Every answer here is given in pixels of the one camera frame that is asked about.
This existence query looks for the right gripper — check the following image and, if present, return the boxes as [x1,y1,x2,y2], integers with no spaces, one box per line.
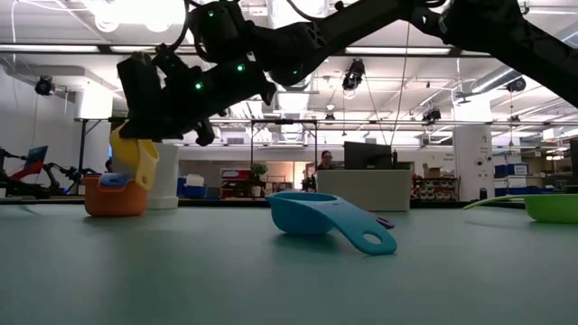
[116,42,277,148]

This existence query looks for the yellow measuring cup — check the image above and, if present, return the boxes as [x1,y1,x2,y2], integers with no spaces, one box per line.
[109,121,161,191]

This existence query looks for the teal measuring cup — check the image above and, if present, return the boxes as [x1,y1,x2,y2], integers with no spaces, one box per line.
[265,190,398,256]

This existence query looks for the green measuring cup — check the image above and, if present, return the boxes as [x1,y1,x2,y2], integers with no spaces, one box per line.
[463,193,578,225]

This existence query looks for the orange measuring cup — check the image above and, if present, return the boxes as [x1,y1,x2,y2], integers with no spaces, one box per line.
[83,175,151,218]

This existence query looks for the small background potted plant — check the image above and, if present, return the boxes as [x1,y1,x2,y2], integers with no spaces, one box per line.
[249,162,269,199]

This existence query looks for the person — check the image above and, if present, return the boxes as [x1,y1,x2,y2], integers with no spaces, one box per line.
[317,150,336,172]

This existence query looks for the black computer monitor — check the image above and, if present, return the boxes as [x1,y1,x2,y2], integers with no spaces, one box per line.
[343,141,393,171]

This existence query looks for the white building column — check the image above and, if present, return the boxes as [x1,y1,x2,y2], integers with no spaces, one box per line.
[452,125,496,202]

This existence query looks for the blue storage bins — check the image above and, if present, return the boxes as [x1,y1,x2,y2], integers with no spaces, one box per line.
[494,162,530,200]

